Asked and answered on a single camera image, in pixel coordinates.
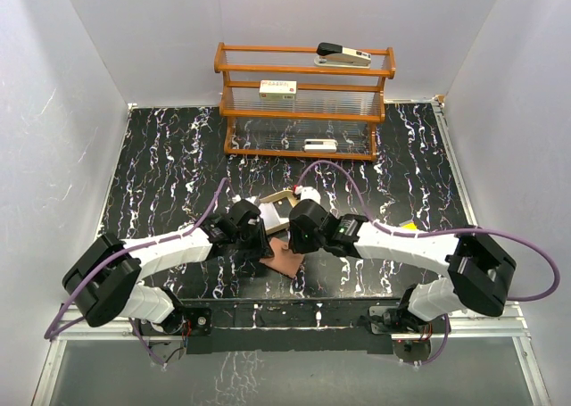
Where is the pink leather card holder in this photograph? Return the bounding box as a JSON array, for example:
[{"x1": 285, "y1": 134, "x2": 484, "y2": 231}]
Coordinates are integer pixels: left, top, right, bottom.
[{"x1": 260, "y1": 237, "x2": 305, "y2": 278}]

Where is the beige wooden tray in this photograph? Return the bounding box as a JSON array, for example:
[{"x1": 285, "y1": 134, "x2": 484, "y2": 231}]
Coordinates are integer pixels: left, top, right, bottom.
[{"x1": 260, "y1": 189, "x2": 298, "y2": 235}]

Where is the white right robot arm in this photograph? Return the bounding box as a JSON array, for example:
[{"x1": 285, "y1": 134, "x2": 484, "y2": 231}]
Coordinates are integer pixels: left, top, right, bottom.
[{"x1": 289, "y1": 199, "x2": 517, "y2": 332}]

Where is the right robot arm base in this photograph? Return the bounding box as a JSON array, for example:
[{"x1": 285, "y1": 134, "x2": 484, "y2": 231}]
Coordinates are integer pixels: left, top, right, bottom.
[{"x1": 352, "y1": 304, "x2": 451, "y2": 350}]

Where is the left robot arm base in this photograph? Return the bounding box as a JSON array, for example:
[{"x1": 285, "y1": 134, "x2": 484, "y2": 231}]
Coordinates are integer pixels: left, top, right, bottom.
[{"x1": 128, "y1": 305, "x2": 213, "y2": 371}]

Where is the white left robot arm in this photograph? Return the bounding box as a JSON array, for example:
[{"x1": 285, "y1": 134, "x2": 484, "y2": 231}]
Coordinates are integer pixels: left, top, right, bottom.
[{"x1": 62, "y1": 199, "x2": 274, "y2": 334}]

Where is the stack of credit cards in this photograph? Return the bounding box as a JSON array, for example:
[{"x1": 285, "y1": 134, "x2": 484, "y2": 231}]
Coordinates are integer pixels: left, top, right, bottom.
[{"x1": 259, "y1": 198, "x2": 293, "y2": 232}]

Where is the small white stapler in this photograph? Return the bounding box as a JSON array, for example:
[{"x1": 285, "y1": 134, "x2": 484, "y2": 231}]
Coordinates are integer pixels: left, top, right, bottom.
[{"x1": 303, "y1": 139, "x2": 338, "y2": 153}]

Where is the yellow and grey sharpener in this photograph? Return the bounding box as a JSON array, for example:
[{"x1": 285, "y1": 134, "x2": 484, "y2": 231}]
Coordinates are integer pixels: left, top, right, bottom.
[{"x1": 401, "y1": 220, "x2": 417, "y2": 230}]

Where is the orange wooden shelf rack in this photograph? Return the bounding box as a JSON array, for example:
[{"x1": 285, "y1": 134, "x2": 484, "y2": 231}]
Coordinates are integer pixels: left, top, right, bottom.
[{"x1": 213, "y1": 43, "x2": 396, "y2": 161}]

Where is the white staples box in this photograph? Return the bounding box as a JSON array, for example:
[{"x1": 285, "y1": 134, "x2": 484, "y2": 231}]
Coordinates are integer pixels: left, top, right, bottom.
[{"x1": 259, "y1": 80, "x2": 297, "y2": 101}]

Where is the black and white stapler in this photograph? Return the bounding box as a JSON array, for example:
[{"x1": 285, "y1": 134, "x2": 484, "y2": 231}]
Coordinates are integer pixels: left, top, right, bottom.
[{"x1": 314, "y1": 42, "x2": 371, "y2": 69}]

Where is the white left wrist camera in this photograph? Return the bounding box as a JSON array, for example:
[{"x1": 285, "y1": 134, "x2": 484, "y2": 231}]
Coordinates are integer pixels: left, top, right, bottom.
[{"x1": 231, "y1": 195, "x2": 260, "y2": 206}]

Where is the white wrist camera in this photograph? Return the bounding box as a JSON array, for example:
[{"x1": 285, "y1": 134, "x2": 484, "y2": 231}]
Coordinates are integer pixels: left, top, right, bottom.
[
  {"x1": 231, "y1": 195, "x2": 260, "y2": 206},
  {"x1": 293, "y1": 186, "x2": 321, "y2": 204}
]

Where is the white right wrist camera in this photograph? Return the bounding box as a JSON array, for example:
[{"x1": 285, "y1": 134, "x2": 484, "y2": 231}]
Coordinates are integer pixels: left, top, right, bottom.
[{"x1": 293, "y1": 186, "x2": 321, "y2": 204}]

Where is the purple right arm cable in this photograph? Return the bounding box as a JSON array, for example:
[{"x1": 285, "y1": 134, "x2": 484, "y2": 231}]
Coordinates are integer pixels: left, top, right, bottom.
[{"x1": 298, "y1": 160, "x2": 561, "y2": 302}]

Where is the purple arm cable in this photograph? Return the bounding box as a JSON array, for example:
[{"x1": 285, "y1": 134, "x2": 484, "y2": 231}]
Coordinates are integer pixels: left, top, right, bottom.
[
  {"x1": 298, "y1": 160, "x2": 561, "y2": 302},
  {"x1": 44, "y1": 177, "x2": 237, "y2": 340}
]

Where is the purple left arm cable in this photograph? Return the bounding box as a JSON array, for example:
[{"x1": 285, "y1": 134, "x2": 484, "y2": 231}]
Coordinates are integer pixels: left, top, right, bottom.
[{"x1": 44, "y1": 177, "x2": 237, "y2": 340}]

